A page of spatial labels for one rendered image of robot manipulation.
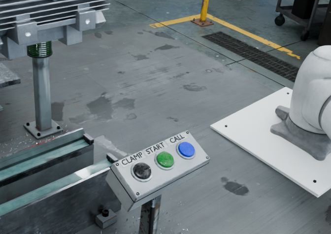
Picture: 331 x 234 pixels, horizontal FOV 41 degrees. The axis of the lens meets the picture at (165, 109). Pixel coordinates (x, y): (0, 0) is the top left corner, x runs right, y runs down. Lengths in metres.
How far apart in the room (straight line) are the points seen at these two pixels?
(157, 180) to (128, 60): 1.01
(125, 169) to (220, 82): 0.95
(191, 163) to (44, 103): 0.57
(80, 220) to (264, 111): 0.73
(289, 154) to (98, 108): 0.58
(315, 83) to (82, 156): 0.61
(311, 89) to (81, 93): 0.70
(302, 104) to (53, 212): 0.71
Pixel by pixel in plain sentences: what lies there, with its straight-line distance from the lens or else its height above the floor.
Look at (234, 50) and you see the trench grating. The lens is 4.07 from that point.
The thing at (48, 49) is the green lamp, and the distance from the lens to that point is 1.16.
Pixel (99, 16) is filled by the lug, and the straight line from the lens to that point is 0.76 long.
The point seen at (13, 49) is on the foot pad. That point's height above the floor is 1.23.
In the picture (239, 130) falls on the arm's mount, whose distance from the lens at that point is 1.34.
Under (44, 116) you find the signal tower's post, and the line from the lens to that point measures 1.25.
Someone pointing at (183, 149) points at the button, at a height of 1.07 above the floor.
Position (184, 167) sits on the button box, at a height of 1.05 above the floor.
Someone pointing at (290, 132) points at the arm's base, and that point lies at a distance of 1.33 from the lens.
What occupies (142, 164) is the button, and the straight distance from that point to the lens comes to 0.72.
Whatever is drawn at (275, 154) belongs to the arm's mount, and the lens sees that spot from 1.28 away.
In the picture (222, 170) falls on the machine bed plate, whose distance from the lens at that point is 1.19.
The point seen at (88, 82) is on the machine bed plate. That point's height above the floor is 0.80.
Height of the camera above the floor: 1.52
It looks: 31 degrees down
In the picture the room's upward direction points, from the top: 7 degrees clockwise
